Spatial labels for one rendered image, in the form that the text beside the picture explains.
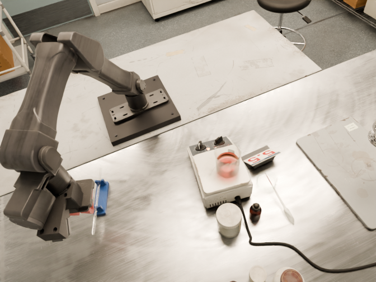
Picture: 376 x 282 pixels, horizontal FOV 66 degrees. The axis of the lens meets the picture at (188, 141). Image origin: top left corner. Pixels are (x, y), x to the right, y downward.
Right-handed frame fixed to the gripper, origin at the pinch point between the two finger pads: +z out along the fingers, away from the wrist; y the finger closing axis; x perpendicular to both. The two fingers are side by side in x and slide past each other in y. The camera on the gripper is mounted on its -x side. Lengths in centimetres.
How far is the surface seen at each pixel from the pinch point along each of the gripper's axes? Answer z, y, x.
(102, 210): 7.7, 1.4, 3.2
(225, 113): 9, 40, 33
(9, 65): 74, -115, 171
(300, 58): 10, 71, 55
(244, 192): 4.3, 39.4, 1.8
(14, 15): 80, -140, 261
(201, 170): 0.2, 29.4, 7.3
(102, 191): 8.3, 0.4, 9.1
